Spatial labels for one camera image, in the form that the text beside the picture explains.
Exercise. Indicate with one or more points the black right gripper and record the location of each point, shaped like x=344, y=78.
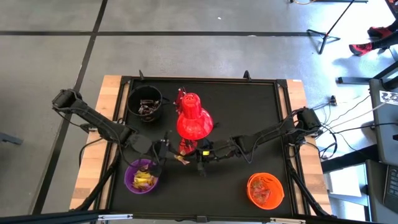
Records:
x=217, y=151

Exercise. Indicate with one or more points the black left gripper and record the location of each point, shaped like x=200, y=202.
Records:
x=161, y=152

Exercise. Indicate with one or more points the red desk lamp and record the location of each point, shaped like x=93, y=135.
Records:
x=194, y=121

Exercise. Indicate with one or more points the brown chocolate bar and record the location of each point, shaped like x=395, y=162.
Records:
x=149, y=112
x=144, y=102
x=143, y=109
x=152, y=101
x=154, y=105

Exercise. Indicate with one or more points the purple plastic bucket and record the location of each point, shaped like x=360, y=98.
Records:
x=127, y=180

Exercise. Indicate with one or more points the black plastic bucket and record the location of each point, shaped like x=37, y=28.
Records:
x=133, y=93

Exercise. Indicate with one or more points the orange candy packet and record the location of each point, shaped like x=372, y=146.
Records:
x=258, y=193

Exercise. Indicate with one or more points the orange clear-wrapped candy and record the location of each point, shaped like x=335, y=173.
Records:
x=264, y=182

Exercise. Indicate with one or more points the orange plastic bucket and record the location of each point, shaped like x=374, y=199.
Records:
x=276, y=199

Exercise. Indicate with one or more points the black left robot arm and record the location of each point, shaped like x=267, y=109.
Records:
x=93, y=119

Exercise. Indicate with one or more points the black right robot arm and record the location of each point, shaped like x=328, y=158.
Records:
x=270, y=133

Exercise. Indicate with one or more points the black table mat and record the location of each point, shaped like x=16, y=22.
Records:
x=233, y=109

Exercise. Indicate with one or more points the black power plug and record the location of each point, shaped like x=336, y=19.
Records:
x=333, y=100

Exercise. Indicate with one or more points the black floor beam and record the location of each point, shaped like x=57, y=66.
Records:
x=348, y=158

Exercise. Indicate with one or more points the grey floor object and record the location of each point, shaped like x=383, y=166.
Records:
x=11, y=139

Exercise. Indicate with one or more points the black desk foot bar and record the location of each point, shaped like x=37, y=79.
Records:
x=354, y=80

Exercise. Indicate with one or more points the black tripod stand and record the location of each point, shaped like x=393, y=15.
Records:
x=325, y=35

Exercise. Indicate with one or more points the grey side cabinet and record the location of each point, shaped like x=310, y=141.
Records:
x=374, y=193

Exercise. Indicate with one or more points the grey desk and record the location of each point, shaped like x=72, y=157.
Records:
x=384, y=130

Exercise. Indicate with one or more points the person's red shoe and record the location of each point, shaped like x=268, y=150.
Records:
x=379, y=31
x=360, y=48

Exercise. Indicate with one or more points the black keyboard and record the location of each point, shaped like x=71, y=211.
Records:
x=392, y=186

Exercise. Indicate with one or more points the white printed label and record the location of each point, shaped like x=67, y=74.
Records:
x=390, y=98

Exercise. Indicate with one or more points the person's lower leg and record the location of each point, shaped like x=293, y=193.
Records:
x=385, y=42

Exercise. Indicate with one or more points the black aluminium table frame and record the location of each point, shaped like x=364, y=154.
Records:
x=205, y=79

